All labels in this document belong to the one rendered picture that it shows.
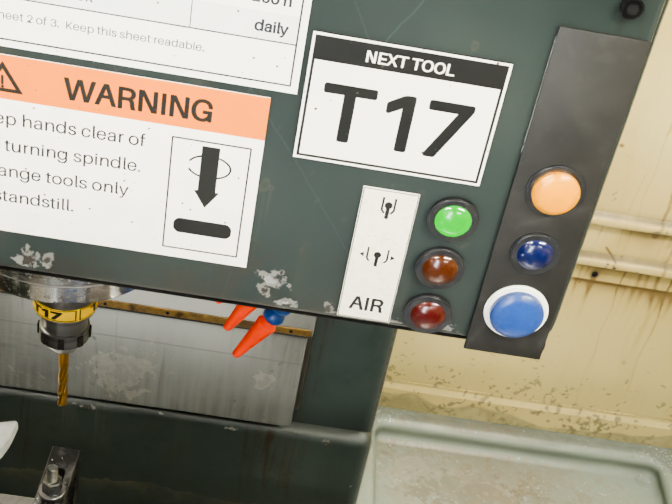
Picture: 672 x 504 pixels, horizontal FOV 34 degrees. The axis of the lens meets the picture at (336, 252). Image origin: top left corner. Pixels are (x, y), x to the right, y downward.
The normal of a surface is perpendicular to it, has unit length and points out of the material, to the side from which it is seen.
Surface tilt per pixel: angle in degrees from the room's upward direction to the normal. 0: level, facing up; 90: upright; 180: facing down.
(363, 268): 90
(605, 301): 90
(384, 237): 90
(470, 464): 0
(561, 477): 0
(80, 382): 89
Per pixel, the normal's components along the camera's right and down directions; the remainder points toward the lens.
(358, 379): -0.04, 0.56
